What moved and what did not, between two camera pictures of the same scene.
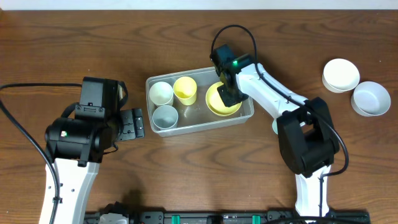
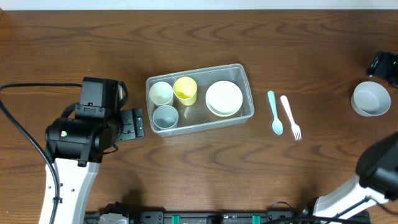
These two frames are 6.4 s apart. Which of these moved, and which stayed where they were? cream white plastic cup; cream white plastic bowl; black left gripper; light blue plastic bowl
Moved: cream white plastic bowl
Stayed: light blue plastic bowl; black left gripper; cream white plastic cup
